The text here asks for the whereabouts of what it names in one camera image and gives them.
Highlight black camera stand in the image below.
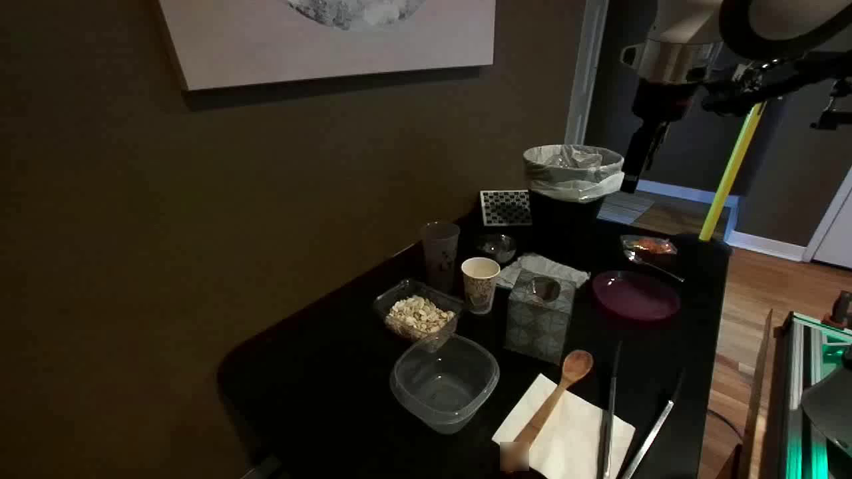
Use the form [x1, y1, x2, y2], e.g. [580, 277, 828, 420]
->
[809, 77, 852, 134]

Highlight white door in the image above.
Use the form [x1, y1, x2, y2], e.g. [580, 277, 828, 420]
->
[800, 167, 852, 275]

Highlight white paper cup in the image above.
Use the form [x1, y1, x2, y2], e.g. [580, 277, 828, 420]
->
[458, 255, 503, 318]

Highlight shiny snack wrapper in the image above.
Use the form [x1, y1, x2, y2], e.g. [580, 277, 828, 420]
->
[616, 233, 682, 261]

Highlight wooden spoon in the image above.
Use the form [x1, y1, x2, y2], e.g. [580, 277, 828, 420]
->
[497, 346, 595, 473]

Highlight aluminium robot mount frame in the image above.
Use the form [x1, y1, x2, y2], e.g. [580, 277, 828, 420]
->
[765, 308, 852, 479]

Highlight black tongs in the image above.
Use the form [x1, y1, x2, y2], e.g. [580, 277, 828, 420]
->
[592, 342, 624, 479]

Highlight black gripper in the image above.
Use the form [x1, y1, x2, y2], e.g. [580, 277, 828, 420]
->
[620, 77, 706, 195]

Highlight clear plastic popcorn container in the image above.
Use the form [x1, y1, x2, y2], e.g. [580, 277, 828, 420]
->
[369, 277, 467, 358]

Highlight purple plate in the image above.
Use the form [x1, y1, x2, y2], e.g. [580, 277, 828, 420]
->
[590, 270, 683, 326]

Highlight metal tongs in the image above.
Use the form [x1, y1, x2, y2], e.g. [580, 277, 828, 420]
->
[616, 371, 686, 479]

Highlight red black clamp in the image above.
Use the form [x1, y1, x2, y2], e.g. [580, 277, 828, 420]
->
[828, 291, 852, 334]

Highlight yellow green stick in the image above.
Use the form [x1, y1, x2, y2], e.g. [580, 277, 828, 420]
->
[696, 98, 769, 246]

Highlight white napkin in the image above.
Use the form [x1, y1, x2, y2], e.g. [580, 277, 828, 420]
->
[489, 372, 639, 479]

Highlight dark tall tumbler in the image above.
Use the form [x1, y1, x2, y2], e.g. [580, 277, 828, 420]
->
[417, 219, 463, 294]

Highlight popcorn pile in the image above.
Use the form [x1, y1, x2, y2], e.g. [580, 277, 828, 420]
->
[382, 294, 458, 342]

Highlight metal spoon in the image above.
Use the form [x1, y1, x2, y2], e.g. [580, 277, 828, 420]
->
[623, 247, 686, 289]

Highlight empty clear plastic container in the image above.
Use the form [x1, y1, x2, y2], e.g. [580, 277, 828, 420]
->
[386, 334, 503, 436]

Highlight white wall canvas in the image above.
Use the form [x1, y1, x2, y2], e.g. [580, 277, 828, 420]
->
[157, 0, 497, 93]

